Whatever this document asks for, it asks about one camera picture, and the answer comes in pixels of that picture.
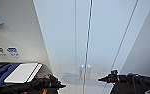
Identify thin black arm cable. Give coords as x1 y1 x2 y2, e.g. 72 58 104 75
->
131 73 141 94

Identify white wardrobe door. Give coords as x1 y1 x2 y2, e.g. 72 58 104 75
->
84 0 139 94
32 0 92 94

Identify silver door handle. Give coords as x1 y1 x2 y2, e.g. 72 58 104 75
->
80 64 86 79
86 64 92 79

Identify white flat board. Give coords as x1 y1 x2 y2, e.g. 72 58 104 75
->
4 62 44 84

